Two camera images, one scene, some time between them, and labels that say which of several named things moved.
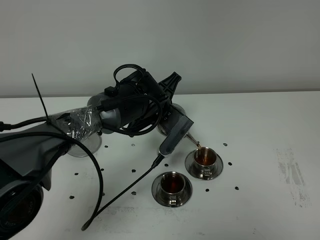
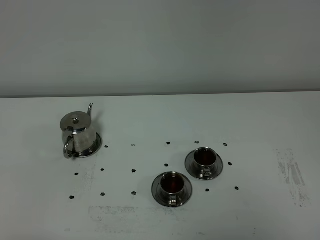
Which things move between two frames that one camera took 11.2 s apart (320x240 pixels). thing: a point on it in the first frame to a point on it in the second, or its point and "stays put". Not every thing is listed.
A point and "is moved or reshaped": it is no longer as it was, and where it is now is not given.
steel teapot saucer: (93, 143) stays put
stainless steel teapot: (165, 129) is moved or reshaped
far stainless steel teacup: (204, 161) stays put
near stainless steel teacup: (173, 186) stays put
